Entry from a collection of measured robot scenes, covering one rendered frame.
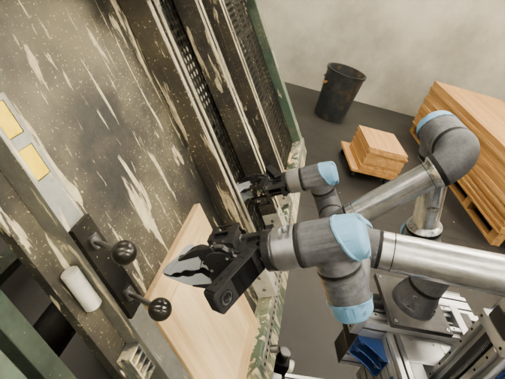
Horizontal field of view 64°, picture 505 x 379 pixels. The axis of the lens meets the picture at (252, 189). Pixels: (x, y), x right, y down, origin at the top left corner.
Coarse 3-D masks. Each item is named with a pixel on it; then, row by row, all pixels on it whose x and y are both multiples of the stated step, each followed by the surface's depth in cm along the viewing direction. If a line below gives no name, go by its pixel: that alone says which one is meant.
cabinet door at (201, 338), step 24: (192, 216) 108; (192, 240) 105; (168, 288) 90; (192, 288) 100; (192, 312) 98; (216, 312) 110; (240, 312) 124; (168, 336) 86; (192, 336) 96; (216, 336) 107; (240, 336) 121; (192, 360) 93; (216, 360) 104; (240, 360) 117
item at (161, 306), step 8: (128, 288) 72; (128, 296) 72; (136, 296) 70; (144, 304) 68; (152, 304) 64; (160, 304) 64; (168, 304) 65; (152, 312) 64; (160, 312) 63; (168, 312) 64; (160, 320) 64
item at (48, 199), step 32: (0, 96) 57; (0, 128) 56; (0, 160) 58; (32, 192) 61; (64, 192) 65; (64, 224) 63; (64, 256) 67; (96, 288) 70; (128, 320) 73; (160, 352) 79
